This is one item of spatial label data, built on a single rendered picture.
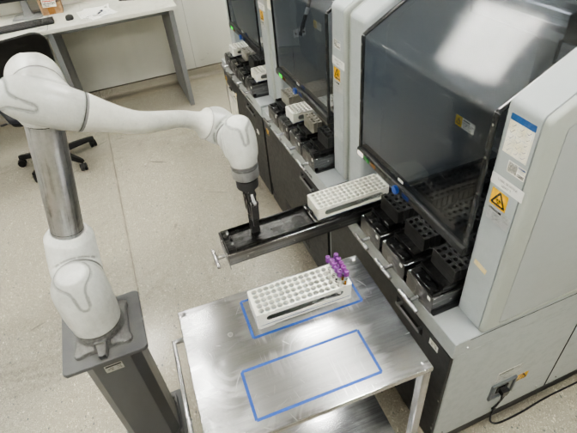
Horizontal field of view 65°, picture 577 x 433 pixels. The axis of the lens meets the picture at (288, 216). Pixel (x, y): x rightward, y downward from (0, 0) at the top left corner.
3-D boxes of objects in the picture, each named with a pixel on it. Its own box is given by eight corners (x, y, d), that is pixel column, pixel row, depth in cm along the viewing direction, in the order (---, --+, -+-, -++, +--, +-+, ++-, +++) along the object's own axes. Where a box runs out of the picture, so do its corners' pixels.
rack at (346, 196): (375, 186, 181) (376, 173, 177) (389, 199, 173) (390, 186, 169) (307, 207, 174) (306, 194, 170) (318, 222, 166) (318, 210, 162)
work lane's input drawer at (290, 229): (379, 193, 187) (381, 175, 181) (398, 213, 177) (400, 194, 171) (209, 249, 170) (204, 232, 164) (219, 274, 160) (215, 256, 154)
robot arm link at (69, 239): (57, 304, 148) (47, 264, 163) (108, 289, 156) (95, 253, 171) (-6, 67, 105) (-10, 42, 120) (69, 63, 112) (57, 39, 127)
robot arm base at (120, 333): (75, 372, 139) (68, 362, 135) (73, 319, 155) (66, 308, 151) (135, 350, 143) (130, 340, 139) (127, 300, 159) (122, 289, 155)
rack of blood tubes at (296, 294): (338, 274, 144) (338, 261, 140) (352, 297, 137) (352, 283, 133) (249, 304, 138) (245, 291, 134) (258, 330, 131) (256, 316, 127)
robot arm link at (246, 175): (252, 151, 151) (254, 166, 155) (226, 159, 149) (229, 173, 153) (261, 165, 145) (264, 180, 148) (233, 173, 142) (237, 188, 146)
